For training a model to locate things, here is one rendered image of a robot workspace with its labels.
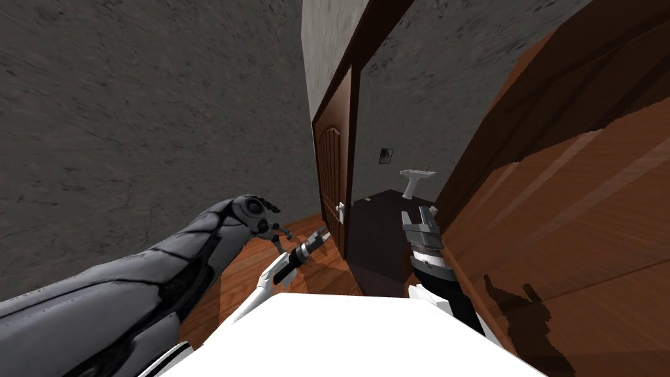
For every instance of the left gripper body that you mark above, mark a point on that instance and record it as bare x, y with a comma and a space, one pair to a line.
309, 247

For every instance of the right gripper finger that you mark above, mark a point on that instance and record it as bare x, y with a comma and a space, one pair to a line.
407, 219
428, 217

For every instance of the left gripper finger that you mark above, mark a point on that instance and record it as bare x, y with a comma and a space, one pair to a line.
320, 234
325, 240

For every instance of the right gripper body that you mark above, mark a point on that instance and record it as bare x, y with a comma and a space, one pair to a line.
424, 239

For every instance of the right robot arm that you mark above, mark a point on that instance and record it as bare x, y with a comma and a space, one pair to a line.
445, 285

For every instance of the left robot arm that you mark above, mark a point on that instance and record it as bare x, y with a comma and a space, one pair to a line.
120, 298

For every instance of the dark brown panelled door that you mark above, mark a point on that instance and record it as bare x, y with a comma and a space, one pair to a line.
331, 157

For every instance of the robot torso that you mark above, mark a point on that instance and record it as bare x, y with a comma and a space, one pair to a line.
345, 340

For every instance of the light brown wooden door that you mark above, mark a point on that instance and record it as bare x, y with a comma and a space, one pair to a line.
570, 209

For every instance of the white pedestal sink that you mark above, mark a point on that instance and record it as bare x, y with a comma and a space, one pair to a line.
413, 179

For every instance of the dark framed wall picture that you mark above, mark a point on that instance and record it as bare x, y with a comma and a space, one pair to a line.
386, 155

